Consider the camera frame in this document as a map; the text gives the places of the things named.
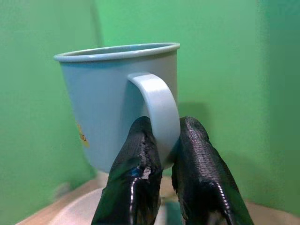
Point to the light blue mug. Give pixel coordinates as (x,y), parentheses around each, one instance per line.
(110,98)

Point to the white cup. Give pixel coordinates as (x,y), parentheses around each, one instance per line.
(102,179)

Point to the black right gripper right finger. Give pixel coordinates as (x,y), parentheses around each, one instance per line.
(204,173)

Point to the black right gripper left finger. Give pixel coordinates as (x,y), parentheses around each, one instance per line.
(131,178)

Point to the dark green object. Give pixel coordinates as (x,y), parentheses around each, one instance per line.
(172,213)

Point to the white round plate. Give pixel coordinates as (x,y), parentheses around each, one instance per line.
(77,208)

